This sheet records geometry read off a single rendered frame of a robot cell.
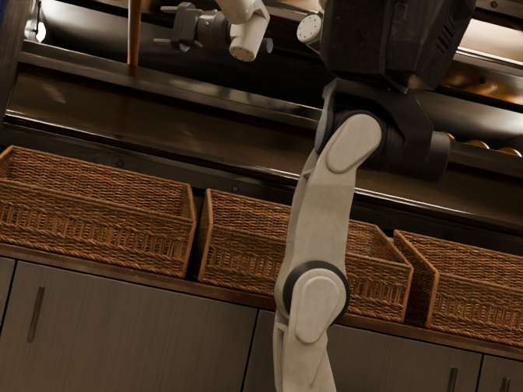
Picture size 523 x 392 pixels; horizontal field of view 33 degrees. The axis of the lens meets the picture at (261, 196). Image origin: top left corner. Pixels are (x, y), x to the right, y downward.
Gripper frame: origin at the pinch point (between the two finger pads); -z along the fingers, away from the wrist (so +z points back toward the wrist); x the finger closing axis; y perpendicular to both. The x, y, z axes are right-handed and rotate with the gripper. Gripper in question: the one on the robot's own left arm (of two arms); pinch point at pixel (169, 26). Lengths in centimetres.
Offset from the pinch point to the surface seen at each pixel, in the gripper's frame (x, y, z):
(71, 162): 35, 31, -46
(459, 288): 49, 57, 69
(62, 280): 67, -6, -11
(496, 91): -18, 107, 57
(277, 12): -22, 51, 1
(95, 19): -15, 49, -64
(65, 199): 47, -4, -17
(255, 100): 3, 64, -6
